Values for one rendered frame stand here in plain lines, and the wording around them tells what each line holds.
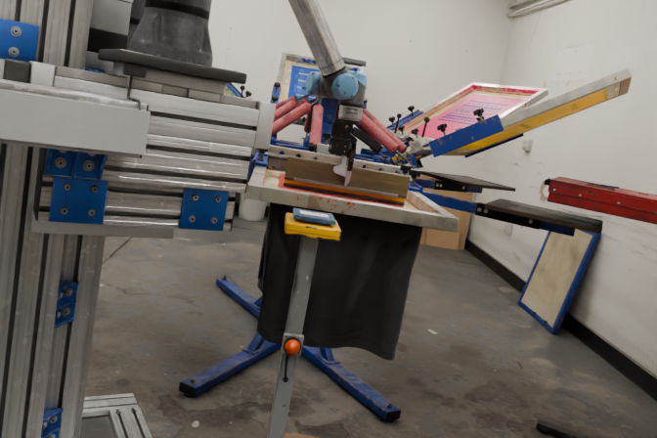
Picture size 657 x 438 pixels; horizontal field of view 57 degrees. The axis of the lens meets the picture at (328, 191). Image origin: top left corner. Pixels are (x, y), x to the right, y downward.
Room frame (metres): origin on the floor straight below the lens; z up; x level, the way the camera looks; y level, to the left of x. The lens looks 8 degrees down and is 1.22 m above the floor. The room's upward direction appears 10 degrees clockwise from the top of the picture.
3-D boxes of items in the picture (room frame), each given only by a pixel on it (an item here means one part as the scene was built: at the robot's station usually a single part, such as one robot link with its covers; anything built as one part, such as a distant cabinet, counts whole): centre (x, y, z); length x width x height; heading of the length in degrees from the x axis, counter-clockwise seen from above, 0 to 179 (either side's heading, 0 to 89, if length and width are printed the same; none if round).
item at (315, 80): (1.91, 0.06, 1.29); 0.11 x 0.11 x 0.08; 23
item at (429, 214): (2.00, -0.04, 0.97); 0.79 x 0.58 x 0.04; 6
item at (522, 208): (2.78, -0.54, 0.91); 1.34 x 0.40 x 0.08; 66
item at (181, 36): (1.14, 0.33, 1.31); 0.15 x 0.15 x 0.10
